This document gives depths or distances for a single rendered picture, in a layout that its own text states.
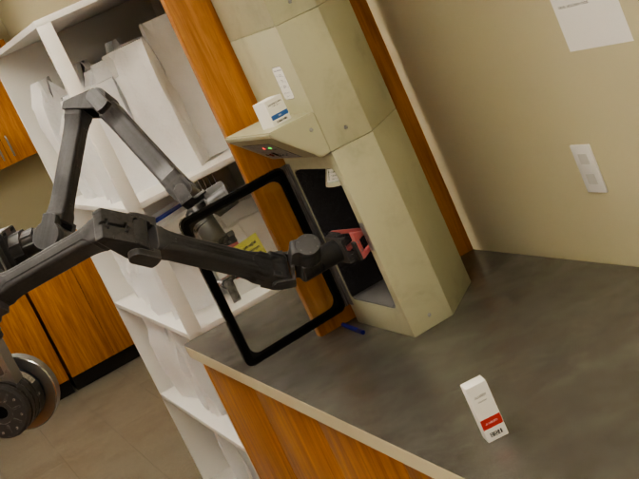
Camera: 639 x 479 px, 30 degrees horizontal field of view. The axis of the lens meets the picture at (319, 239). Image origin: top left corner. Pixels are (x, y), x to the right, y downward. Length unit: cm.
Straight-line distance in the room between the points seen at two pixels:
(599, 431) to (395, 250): 88
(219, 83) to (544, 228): 86
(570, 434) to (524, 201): 103
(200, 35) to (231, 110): 20
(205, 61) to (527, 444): 135
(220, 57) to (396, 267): 69
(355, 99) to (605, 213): 60
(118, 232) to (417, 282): 70
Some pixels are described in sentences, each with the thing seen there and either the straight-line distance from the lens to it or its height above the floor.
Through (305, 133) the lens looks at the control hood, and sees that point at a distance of 262.
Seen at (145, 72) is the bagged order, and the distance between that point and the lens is 382.
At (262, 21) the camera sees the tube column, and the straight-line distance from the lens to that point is 266.
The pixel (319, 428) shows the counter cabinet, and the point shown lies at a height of 84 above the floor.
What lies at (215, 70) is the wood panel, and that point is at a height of 166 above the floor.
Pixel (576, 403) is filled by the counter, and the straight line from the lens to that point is 212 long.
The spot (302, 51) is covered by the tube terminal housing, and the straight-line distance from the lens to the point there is 263.
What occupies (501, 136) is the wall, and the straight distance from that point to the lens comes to 289.
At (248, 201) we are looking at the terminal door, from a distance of 288.
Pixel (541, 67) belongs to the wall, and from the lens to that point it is 262.
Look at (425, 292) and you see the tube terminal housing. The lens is 275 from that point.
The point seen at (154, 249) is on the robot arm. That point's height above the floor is 140.
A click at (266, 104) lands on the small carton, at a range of 265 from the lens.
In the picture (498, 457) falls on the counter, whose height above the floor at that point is 94.
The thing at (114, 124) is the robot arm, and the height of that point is 164.
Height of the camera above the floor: 180
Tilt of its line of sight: 12 degrees down
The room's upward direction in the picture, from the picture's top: 25 degrees counter-clockwise
